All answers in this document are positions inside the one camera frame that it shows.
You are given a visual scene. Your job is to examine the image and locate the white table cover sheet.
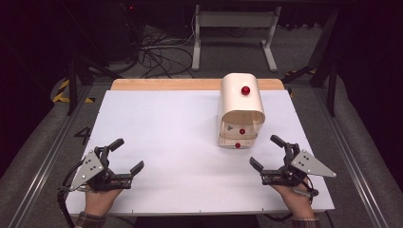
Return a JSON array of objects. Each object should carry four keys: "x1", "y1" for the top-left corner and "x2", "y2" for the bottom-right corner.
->
[{"x1": 62, "y1": 89, "x2": 336, "y2": 217}]

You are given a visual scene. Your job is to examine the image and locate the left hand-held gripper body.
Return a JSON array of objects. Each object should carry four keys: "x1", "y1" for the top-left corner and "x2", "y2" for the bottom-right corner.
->
[{"x1": 69, "y1": 145, "x2": 134, "y2": 193}]

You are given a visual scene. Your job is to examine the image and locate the yellow black hazard tape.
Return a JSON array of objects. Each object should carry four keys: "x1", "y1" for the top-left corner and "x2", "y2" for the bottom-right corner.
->
[{"x1": 51, "y1": 78, "x2": 96, "y2": 105}]

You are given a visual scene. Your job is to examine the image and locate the black metal stand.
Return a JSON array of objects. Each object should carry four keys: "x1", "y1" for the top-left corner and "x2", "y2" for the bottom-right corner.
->
[
  {"x1": 65, "y1": 3, "x2": 125, "y2": 117},
  {"x1": 281, "y1": 8, "x2": 338, "y2": 118}
]

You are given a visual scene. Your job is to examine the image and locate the aluminium floor rail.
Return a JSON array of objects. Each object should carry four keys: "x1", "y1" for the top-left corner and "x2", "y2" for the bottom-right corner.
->
[
  {"x1": 8, "y1": 85, "x2": 93, "y2": 228},
  {"x1": 312, "y1": 85, "x2": 393, "y2": 228}
]

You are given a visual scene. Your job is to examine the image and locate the person's right hand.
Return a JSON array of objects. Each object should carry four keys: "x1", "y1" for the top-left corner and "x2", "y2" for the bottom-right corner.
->
[{"x1": 272, "y1": 183, "x2": 317, "y2": 220}]

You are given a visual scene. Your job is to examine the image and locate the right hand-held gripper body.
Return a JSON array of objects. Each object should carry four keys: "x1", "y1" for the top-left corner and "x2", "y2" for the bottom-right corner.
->
[{"x1": 260, "y1": 142, "x2": 337, "y2": 188}]

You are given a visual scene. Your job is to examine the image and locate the black equipment case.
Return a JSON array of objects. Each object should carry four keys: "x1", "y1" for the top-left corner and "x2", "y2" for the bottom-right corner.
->
[{"x1": 85, "y1": 1, "x2": 144, "y2": 63}]

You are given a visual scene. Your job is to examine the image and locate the bundle of floor cables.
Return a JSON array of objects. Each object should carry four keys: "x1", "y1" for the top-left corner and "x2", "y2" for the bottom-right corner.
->
[{"x1": 139, "y1": 18, "x2": 196, "y2": 80}]

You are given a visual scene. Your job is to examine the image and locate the cream mini drawer cabinet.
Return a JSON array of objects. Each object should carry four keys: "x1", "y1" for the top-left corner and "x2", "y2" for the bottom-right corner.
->
[{"x1": 218, "y1": 72, "x2": 266, "y2": 150}]

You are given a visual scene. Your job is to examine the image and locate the person's left hand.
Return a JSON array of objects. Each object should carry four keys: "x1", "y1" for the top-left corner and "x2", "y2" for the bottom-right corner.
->
[{"x1": 85, "y1": 188, "x2": 123, "y2": 218}]

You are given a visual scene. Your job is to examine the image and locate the white metal table frame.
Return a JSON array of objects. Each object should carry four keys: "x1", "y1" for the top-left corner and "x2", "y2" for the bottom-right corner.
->
[{"x1": 191, "y1": 3, "x2": 282, "y2": 72}]

